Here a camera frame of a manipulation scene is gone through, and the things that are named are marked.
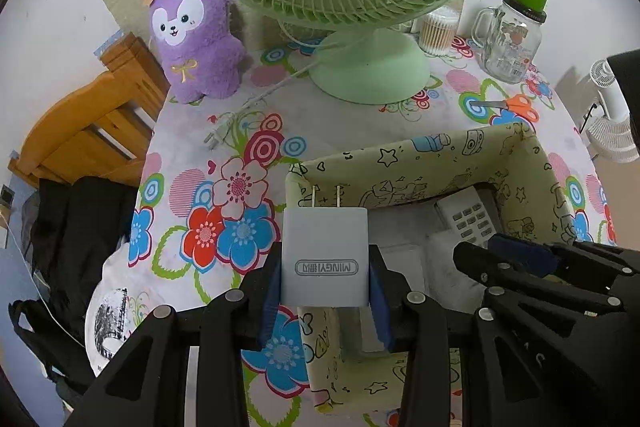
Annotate cartoon printed storage box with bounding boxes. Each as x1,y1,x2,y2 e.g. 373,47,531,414
284,122,576,427

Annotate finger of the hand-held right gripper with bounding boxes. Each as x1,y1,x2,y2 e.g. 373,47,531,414
452,243,626,315
489,234,640,280

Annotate thin white cable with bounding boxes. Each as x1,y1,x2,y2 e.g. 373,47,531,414
0,217,56,308

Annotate white remote control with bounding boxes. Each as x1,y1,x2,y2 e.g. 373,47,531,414
434,187,501,248

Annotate white tower printed bag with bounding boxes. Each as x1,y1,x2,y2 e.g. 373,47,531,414
85,252,161,378

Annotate light blue paper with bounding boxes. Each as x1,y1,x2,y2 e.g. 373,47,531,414
95,31,127,54

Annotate white charger plug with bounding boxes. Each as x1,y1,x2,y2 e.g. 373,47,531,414
280,184,370,309

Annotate glass mug jar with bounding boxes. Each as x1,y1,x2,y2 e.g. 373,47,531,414
471,0,546,82

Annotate black bag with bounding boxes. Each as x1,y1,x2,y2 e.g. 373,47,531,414
10,177,143,388

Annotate purple plush toy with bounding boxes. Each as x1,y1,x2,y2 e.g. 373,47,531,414
148,0,247,104

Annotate green desk fan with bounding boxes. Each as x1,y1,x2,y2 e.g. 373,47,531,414
191,0,490,105

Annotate black fan cable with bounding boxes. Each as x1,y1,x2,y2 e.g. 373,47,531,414
580,104,601,134

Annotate dark object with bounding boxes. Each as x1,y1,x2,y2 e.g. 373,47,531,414
607,49,640,145

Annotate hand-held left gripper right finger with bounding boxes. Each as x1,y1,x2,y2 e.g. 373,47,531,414
369,246,601,427

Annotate orange handled scissors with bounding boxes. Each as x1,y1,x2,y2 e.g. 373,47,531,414
480,94,541,124

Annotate white standing fan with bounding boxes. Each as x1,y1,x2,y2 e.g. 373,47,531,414
580,59,636,164

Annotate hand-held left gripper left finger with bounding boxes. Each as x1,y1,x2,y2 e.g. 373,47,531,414
65,243,283,427

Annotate floral tablecloth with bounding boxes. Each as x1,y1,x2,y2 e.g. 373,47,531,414
129,32,618,427

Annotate white fan power cable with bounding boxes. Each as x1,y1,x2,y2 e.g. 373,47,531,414
202,39,326,152

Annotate clear cotton swab jar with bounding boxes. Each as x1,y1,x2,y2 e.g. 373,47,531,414
417,7,460,55

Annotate wooden chair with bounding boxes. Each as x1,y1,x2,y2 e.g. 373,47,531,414
7,32,172,188

